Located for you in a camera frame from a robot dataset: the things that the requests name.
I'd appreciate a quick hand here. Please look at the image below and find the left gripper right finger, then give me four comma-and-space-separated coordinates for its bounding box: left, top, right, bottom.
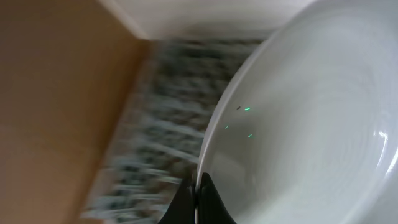
197, 172, 236, 224

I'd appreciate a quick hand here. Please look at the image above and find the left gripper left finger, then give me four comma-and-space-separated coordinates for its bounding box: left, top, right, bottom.
158, 177, 196, 224

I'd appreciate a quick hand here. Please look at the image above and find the grey round plate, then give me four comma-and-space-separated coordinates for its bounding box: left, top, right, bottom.
198, 0, 397, 223

